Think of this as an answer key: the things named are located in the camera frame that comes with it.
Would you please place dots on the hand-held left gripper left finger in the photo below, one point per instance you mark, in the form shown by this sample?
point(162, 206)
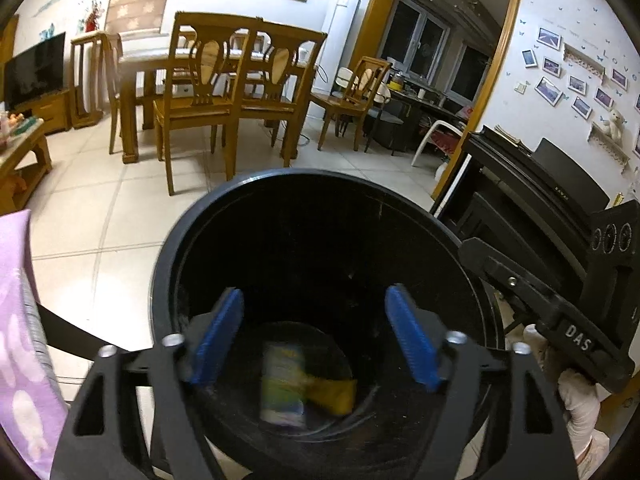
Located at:
point(216, 332)

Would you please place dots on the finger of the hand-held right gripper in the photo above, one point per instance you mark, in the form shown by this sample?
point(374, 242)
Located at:
point(505, 272)

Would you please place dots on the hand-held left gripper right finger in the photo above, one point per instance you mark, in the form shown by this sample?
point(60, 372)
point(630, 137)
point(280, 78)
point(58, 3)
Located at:
point(412, 335)

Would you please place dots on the green white packet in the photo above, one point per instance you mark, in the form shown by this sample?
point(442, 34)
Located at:
point(282, 385)

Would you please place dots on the black trash bin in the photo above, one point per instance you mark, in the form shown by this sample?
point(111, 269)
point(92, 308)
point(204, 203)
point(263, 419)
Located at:
point(320, 240)

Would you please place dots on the person's right hand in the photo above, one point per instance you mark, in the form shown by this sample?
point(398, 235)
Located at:
point(580, 405)

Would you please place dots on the black upright piano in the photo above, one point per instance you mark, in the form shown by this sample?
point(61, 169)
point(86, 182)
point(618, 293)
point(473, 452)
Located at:
point(540, 195)

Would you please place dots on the yellow wrapper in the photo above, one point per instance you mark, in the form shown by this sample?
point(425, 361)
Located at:
point(332, 396)

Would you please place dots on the white plastic chair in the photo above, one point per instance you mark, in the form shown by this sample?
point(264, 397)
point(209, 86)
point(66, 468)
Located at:
point(435, 137)

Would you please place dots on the black desk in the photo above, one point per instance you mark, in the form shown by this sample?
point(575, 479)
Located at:
point(415, 115)

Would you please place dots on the white teddy bear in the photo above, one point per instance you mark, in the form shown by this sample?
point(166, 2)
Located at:
point(614, 122)

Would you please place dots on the purple tablecloth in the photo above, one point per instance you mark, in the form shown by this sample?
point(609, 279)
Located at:
point(20, 360)

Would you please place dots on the dark framed window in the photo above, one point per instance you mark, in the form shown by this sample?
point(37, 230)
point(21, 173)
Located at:
point(425, 40)

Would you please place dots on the cream padded chair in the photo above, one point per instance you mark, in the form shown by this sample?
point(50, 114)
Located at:
point(345, 80)

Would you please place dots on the wooden coffee table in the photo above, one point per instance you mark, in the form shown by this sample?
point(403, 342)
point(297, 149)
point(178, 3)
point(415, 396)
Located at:
point(22, 160)

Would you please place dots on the wooden dining table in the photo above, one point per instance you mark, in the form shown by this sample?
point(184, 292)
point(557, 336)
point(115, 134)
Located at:
point(140, 67)

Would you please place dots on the wooden television stand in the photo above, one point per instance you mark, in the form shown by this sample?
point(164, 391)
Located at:
point(47, 110)

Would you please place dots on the tall wooden stand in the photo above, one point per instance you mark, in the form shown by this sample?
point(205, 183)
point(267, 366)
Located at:
point(87, 80)

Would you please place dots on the white standing air conditioner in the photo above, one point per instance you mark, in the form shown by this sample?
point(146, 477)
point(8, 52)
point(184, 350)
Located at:
point(340, 40)

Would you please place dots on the pile of small table items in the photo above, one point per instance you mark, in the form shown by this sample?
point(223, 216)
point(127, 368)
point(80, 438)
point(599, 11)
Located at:
point(15, 122)

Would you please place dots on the black television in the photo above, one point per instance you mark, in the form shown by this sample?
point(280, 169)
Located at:
point(35, 67)

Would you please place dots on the white wall shelf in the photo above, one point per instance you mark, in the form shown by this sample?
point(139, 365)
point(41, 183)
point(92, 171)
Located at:
point(582, 57)
point(607, 147)

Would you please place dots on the group of wall photo frames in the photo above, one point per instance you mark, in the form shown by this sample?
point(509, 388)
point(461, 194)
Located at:
point(548, 90)

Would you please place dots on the yellow door frame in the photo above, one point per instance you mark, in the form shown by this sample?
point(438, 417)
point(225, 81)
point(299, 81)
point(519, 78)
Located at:
point(370, 20)

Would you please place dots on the red wall ornament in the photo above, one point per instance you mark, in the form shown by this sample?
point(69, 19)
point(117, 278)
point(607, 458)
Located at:
point(92, 17)

